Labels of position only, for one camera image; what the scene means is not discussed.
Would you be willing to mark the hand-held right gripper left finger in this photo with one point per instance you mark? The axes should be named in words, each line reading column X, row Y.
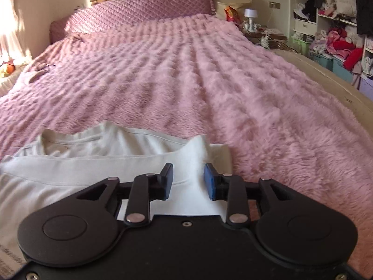
column 167, row 182

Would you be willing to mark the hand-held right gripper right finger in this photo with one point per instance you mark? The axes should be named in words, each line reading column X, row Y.
column 210, row 182

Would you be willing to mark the white printed sweatshirt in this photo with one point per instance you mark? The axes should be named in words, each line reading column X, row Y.
column 72, row 175

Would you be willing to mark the pink fluffy blanket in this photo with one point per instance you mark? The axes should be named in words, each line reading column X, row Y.
column 233, row 93

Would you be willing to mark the cluttered bedside table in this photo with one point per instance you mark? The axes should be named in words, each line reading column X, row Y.
column 266, row 35

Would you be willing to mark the green storage bin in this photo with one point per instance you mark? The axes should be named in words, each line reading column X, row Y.
column 300, row 45

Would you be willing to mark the teal storage bin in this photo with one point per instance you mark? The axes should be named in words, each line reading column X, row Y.
column 322, row 61
column 342, row 71

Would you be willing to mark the red snack bag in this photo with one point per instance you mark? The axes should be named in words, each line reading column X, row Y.
column 231, row 14

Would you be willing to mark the pink cloth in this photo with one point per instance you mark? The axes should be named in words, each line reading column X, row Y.
column 38, row 70

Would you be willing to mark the small white table lamp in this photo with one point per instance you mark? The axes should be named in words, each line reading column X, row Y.
column 250, row 14

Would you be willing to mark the purple quilted headboard cushion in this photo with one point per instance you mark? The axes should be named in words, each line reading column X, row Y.
column 145, row 8

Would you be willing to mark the cream headboard shelf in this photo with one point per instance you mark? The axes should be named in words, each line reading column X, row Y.
column 230, row 1

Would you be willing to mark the red garment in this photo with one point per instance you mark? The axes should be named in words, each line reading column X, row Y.
column 351, row 54

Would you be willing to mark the orange plush toy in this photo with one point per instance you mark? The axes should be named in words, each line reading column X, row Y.
column 7, row 68

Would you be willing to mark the white open shelf unit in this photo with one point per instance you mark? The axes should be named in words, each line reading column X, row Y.
column 335, row 5

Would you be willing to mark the sheer curtain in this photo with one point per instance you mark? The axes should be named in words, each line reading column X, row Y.
column 11, row 20

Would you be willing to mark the cream bed frame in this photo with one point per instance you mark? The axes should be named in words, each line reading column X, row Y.
column 335, row 78

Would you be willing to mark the wall socket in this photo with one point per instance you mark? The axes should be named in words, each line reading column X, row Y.
column 274, row 5

